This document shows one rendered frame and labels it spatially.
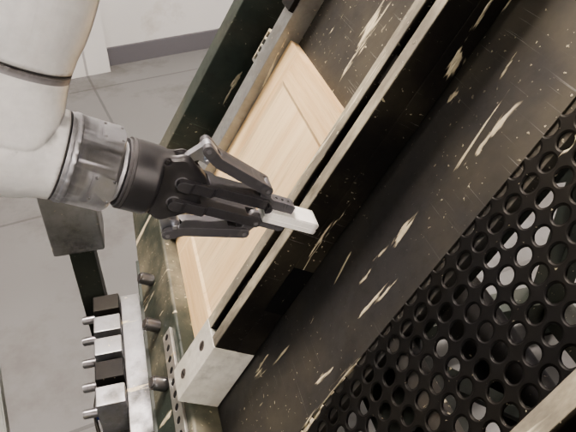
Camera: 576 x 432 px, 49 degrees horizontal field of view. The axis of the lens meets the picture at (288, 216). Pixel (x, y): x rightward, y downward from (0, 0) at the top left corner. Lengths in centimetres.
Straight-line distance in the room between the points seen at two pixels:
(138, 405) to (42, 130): 77
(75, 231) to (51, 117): 97
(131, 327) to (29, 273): 141
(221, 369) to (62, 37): 59
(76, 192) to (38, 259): 222
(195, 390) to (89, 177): 50
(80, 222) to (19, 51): 100
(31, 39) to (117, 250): 224
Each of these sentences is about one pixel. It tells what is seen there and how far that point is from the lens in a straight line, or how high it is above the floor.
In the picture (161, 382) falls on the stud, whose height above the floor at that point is 87.
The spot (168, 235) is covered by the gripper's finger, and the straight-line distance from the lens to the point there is 70.
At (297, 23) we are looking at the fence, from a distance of 117.
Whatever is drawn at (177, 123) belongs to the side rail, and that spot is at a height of 103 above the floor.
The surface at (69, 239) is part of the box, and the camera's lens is 157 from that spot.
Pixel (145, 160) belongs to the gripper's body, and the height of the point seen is 141.
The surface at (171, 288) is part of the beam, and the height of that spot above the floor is 90.
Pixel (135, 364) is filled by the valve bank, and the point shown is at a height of 74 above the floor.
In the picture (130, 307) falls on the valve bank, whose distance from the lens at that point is 145.
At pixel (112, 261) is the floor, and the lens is 273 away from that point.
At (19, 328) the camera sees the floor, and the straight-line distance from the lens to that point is 256.
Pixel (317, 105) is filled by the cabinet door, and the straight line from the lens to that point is 100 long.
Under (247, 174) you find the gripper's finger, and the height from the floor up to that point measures 137.
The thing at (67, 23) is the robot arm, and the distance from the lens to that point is 58.
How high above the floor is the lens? 175
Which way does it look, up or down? 37 degrees down
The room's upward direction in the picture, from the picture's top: straight up
